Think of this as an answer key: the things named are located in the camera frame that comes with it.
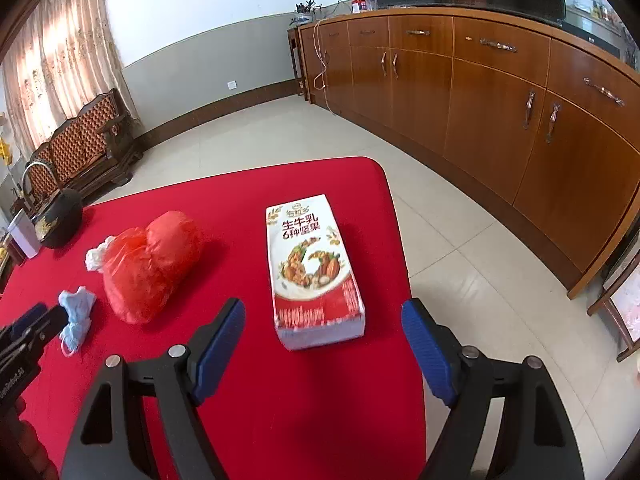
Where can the coat rack with yellow garment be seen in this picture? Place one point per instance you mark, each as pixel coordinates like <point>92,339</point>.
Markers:
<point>4,152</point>

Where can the white crumpled tissue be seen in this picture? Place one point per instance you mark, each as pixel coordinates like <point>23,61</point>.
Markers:
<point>95,257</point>

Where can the red tablecloth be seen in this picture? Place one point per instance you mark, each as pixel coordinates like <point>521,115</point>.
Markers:
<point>300,410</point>

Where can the red plastic bag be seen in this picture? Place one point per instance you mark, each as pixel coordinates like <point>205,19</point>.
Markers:
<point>150,260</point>

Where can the row of small bottles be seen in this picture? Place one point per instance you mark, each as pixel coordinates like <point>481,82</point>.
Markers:
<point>597,10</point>

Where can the wooden framed picture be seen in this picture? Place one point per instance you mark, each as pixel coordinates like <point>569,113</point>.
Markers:
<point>627,310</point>

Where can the white tin box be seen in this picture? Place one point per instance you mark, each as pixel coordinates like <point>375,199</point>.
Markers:
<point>22,235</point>

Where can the small potted plant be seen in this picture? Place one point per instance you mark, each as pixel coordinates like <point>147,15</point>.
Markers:
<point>304,14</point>

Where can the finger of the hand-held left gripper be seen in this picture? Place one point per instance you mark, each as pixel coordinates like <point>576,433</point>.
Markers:
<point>29,319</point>
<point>50,325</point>

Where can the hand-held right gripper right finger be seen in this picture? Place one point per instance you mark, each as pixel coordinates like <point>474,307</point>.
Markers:
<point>425,350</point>

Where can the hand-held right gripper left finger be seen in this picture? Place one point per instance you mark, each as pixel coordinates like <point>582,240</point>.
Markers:
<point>220,345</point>

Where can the light blue face mask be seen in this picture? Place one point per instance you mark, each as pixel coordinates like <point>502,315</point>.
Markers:
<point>75,310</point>

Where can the black iron teapot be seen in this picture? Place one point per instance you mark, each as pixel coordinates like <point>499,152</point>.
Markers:
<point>60,220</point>

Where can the person's left hand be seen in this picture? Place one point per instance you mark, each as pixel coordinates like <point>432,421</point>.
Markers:
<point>25,445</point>

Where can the long wooden sideboard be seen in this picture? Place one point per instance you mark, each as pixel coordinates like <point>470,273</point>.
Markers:
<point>475,110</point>

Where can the wooden bench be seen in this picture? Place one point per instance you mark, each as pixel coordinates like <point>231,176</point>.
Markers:
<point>80,145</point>

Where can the red and white milk carton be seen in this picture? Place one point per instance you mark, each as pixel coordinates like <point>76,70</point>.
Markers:
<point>310,260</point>

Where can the patterned beige curtain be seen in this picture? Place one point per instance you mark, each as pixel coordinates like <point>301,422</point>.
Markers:
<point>50,60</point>

